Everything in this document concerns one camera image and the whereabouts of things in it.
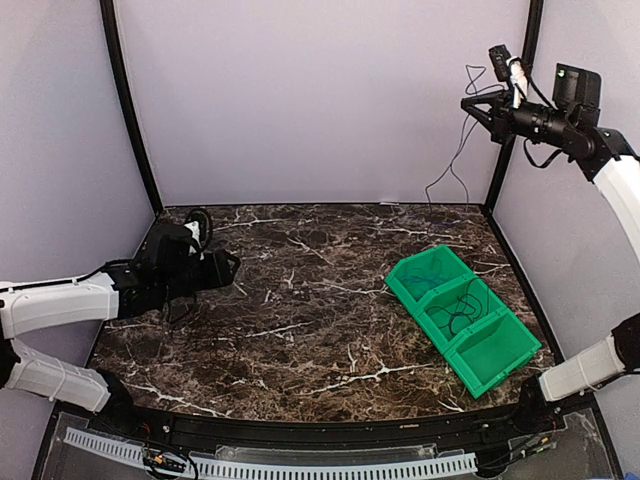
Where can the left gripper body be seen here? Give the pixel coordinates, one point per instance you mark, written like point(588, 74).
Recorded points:
point(218, 274)

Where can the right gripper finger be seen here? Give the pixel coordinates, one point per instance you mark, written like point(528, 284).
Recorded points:
point(489, 98)
point(486, 116)

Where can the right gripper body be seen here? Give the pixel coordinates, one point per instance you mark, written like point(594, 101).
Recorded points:
point(505, 126)

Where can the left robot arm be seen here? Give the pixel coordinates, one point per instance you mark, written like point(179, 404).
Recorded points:
point(174, 262)

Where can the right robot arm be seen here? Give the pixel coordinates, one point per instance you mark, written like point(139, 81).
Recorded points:
point(568, 121)

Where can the green bin near compartment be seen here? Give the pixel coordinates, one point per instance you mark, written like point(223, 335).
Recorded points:
point(486, 353)

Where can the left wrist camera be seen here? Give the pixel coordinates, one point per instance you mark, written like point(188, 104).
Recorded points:
point(199, 223)

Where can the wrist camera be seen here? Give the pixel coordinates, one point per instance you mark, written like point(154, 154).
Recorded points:
point(199, 223)
point(509, 69)

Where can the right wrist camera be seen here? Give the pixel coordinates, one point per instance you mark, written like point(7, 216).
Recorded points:
point(509, 69)

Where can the black front rail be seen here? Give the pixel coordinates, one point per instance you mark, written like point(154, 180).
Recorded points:
point(482, 429)

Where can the white slotted cable duct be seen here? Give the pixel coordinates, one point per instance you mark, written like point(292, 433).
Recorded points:
point(253, 463)

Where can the left black frame post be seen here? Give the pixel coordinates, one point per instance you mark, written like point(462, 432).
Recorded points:
point(125, 98)

